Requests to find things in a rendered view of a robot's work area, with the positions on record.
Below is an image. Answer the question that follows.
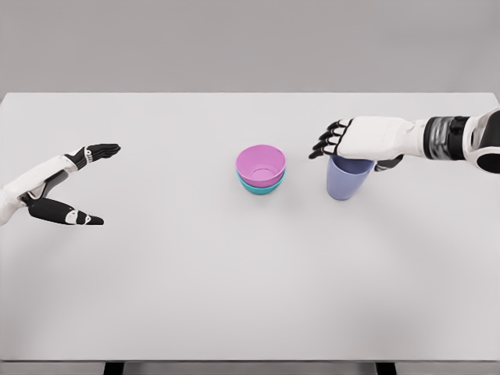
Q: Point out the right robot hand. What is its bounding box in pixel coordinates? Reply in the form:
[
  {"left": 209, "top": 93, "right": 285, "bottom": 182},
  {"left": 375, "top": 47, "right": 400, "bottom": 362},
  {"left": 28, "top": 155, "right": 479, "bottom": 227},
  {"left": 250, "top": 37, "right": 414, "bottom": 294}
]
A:
[{"left": 308, "top": 116, "right": 417, "bottom": 173}]

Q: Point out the teal bowl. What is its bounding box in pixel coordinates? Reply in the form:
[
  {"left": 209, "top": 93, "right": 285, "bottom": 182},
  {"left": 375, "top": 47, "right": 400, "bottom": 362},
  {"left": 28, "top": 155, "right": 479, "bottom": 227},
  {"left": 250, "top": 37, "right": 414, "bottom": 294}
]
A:
[{"left": 236, "top": 168, "right": 288, "bottom": 197}]

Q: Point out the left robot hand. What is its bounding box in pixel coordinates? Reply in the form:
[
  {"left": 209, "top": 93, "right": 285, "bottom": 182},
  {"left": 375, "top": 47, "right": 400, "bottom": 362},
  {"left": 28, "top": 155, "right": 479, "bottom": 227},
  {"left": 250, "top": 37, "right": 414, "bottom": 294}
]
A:
[{"left": 6, "top": 143, "right": 122, "bottom": 227}]

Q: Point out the pink bowl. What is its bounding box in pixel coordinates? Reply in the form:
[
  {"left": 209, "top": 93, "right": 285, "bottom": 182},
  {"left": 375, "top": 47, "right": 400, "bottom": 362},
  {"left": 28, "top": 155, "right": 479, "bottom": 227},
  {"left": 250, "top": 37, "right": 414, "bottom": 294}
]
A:
[{"left": 235, "top": 144, "right": 288, "bottom": 187}]

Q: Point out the lavender blue cup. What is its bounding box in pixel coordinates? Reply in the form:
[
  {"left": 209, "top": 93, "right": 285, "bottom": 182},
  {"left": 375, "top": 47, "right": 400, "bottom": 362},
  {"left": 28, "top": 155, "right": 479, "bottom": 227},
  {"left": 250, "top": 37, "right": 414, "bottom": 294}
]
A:
[{"left": 326, "top": 155, "right": 375, "bottom": 202}]

